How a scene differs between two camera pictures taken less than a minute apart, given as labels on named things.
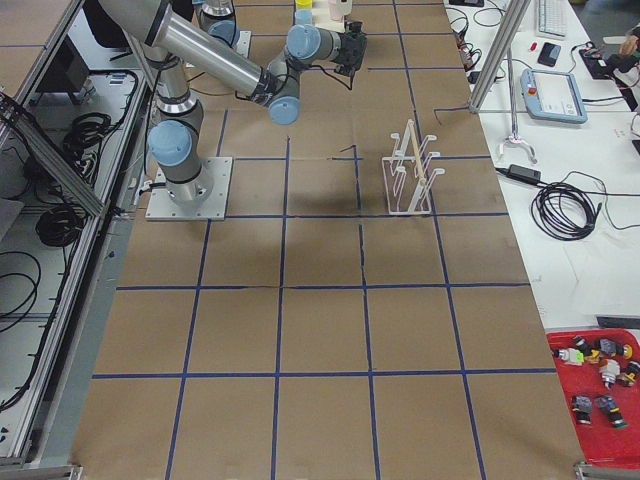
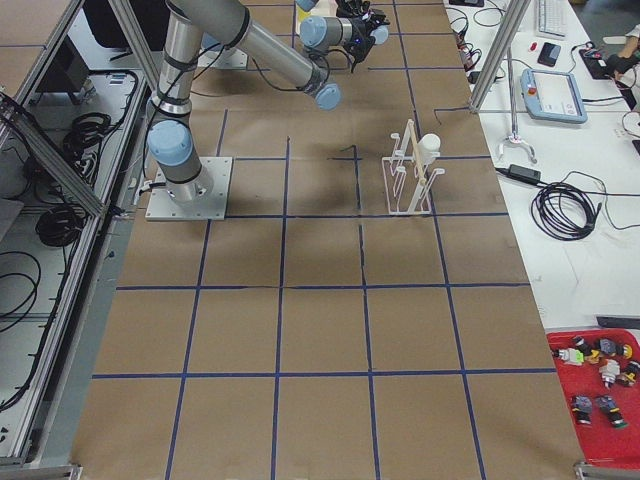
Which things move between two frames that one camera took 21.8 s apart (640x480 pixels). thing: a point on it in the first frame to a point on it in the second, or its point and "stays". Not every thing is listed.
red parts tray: (591, 365) stays
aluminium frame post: (514, 17) stays
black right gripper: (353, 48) to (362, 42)
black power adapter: (524, 173) stays
